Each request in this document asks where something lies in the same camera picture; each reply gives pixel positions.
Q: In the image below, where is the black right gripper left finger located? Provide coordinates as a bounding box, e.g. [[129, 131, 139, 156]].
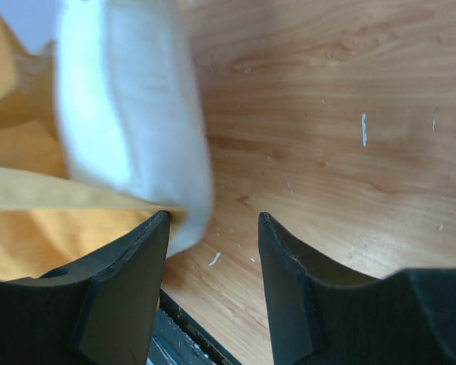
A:
[[0, 211, 170, 364]]

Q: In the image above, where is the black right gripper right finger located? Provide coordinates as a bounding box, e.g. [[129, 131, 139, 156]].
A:
[[258, 212, 456, 364]]

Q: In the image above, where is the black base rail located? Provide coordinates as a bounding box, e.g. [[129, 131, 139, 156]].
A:
[[147, 290, 240, 365]]

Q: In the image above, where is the white bear print pillow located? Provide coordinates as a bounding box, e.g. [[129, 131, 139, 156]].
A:
[[55, 1, 214, 256]]

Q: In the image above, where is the yellow pillowcase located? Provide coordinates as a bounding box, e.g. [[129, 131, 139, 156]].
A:
[[0, 7, 187, 282]]

